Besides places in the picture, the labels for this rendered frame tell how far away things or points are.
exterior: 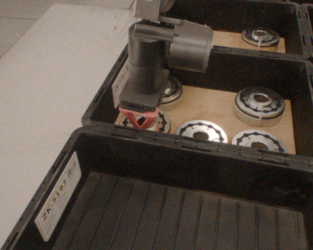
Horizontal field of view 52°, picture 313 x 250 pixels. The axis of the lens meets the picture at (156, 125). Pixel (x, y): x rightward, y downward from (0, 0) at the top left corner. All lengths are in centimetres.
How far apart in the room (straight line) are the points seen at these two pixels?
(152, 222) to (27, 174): 37
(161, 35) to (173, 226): 30
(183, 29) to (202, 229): 31
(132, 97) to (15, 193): 37
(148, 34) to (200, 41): 8
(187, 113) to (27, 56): 70
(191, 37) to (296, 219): 33
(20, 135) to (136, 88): 45
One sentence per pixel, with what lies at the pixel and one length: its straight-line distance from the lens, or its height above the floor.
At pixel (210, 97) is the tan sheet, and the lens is 76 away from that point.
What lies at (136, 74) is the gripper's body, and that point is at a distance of 52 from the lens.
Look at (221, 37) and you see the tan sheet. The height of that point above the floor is 83.
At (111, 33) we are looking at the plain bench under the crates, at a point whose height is 70.
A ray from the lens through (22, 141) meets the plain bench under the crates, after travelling 89.
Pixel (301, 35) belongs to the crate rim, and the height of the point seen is 93.
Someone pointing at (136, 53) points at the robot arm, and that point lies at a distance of 49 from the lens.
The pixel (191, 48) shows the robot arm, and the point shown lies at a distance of 48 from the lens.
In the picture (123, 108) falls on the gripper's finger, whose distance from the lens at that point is 55.
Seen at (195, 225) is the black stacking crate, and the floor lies 83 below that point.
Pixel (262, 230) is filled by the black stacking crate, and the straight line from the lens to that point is 55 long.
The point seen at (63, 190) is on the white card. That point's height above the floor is 89.
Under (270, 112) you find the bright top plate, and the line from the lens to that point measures 70.
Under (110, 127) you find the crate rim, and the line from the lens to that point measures 53.
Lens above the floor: 129
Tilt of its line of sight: 43 degrees down
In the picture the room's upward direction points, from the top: straight up
